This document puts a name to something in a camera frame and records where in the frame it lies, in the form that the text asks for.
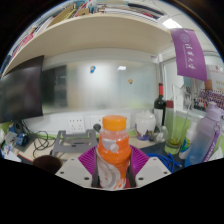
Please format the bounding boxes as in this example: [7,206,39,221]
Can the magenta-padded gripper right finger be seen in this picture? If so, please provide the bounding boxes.
[128,145,171,189]

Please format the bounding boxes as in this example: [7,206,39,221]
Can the group photo poster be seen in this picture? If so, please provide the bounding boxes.
[193,64,224,113]

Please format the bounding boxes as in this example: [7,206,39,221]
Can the dark wine bottle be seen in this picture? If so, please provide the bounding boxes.
[153,82,167,128]

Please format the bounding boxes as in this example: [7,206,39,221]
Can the black computer monitor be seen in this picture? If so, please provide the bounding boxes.
[0,55,45,124]

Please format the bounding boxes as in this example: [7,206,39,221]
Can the blue coiled cable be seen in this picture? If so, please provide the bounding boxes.
[146,152,183,173]

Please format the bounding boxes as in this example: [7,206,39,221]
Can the black desk mat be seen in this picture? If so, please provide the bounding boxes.
[148,143,186,171]

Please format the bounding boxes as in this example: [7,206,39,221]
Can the purple pennant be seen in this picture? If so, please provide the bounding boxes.
[169,28,208,82]

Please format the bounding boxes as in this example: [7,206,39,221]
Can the white ceiling light panel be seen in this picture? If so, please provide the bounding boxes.
[162,18,183,30]

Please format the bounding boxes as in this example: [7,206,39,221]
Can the white ceramic jar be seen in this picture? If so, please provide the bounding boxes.
[134,110,157,141]

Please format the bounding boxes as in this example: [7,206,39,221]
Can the black tangled cables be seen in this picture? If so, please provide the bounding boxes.
[31,130,58,152]

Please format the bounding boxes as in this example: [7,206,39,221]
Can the grey metal laptop stand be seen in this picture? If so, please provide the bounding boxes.
[51,129,99,158]

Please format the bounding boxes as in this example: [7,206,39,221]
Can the orange drink bottle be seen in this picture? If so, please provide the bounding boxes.
[95,114,132,191]

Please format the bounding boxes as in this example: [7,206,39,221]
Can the small blue box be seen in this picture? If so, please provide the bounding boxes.
[14,132,29,147]

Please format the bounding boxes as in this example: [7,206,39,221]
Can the green drinking glass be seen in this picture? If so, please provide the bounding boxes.
[164,99,193,156]

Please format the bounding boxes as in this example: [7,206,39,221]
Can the flat round red coaster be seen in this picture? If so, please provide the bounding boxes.
[122,178,132,190]

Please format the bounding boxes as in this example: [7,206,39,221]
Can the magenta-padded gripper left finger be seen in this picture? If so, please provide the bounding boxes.
[55,146,100,190]

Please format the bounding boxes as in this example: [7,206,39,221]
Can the purple water bottle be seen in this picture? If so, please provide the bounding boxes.
[184,100,224,168]

